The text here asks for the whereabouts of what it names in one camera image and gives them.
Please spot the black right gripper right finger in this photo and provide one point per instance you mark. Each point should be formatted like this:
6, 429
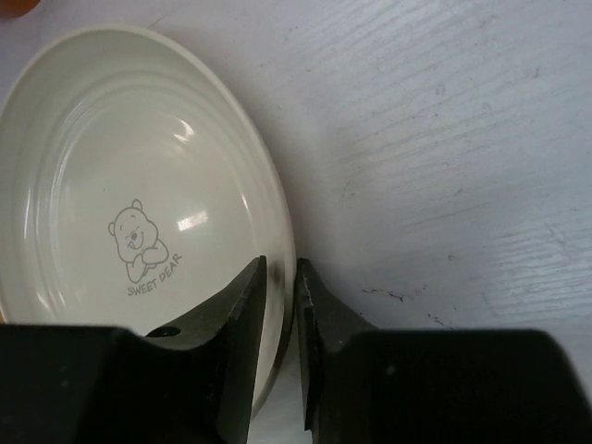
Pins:
363, 384

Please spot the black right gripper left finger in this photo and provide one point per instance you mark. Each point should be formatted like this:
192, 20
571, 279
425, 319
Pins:
190, 380

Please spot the cream round plate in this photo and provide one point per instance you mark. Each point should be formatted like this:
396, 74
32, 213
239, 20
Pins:
133, 187

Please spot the orange plastic bin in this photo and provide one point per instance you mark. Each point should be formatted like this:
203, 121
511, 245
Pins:
12, 9

